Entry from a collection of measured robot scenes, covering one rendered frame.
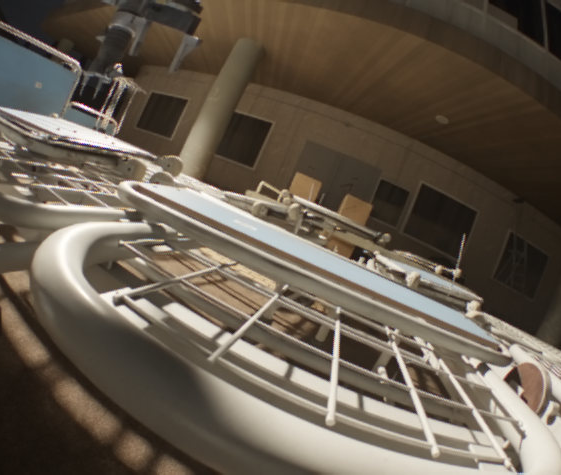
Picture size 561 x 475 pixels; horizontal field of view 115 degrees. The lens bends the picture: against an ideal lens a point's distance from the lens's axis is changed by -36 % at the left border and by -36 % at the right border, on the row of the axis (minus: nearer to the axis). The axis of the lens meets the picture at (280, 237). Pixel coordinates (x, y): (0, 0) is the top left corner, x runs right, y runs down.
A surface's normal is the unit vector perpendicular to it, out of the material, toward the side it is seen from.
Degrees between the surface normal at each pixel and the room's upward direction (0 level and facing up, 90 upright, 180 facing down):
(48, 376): 0
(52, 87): 90
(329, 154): 90
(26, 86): 90
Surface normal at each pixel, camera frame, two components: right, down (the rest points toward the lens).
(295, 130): -0.22, 0.02
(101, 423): 0.40, -0.91
